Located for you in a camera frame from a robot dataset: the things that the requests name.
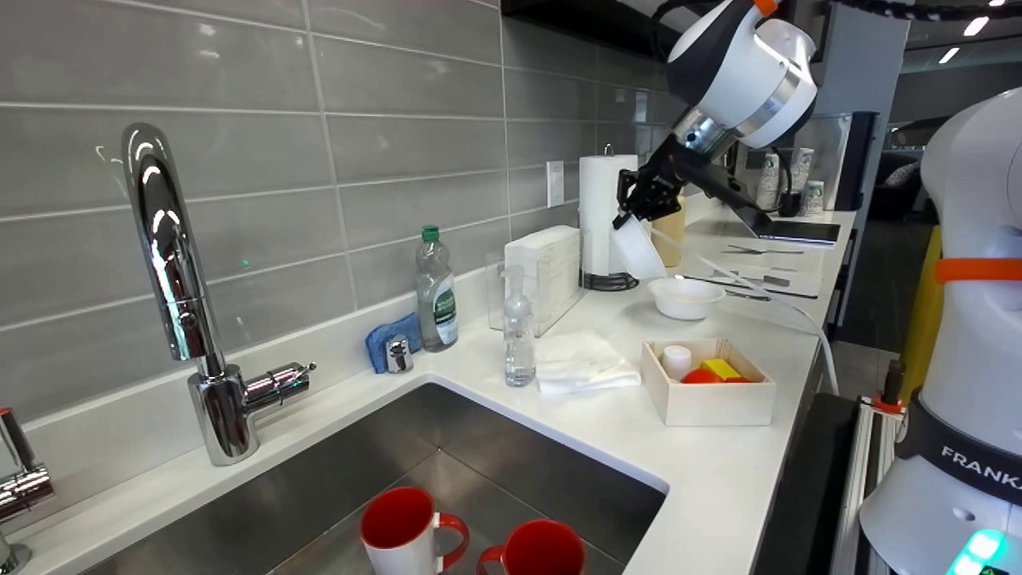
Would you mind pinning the paper towel roll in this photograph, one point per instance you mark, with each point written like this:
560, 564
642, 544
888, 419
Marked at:
599, 180

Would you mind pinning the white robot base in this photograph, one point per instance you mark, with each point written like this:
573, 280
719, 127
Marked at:
953, 493

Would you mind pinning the chrome kitchen faucet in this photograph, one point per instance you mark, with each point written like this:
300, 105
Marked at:
221, 397

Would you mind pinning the stainless steel sink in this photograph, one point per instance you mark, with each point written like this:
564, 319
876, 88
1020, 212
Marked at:
300, 519

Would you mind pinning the white bowl with beans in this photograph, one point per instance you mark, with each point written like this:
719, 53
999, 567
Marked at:
637, 250

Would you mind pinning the clear small bottle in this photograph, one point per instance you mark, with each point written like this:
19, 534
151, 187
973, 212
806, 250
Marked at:
518, 332

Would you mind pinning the red white mug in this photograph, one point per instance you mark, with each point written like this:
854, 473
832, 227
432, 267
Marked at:
533, 549
407, 534

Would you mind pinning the green cap soap bottle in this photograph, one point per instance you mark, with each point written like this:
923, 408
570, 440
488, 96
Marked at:
434, 291

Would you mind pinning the wall outlet plate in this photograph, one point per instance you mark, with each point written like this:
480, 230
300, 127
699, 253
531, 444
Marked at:
554, 185

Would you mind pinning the white empty bowl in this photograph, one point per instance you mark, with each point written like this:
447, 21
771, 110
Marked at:
687, 301

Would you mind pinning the yellow toy item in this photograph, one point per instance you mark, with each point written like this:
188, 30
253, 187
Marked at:
722, 370

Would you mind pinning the wooden toy box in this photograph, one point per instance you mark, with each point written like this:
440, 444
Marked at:
726, 403

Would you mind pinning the orange toy item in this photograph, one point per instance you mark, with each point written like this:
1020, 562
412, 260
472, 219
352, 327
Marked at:
699, 375

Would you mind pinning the white crumpled paper towel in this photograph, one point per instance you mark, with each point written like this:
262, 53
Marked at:
581, 365

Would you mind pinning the white napkin stack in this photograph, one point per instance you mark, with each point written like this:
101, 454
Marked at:
551, 273

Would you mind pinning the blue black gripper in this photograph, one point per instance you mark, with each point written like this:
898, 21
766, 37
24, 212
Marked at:
653, 190

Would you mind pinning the black paper towel holder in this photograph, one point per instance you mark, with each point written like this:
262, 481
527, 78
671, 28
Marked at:
609, 283

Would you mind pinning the white toy bottle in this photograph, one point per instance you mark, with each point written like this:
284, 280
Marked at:
677, 364

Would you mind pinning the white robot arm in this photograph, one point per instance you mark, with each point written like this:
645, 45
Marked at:
743, 78

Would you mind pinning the blue sponge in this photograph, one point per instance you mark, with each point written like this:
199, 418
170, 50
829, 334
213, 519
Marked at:
390, 348

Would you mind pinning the small chrome side tap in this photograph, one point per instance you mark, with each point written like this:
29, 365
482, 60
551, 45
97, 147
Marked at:
24, 481

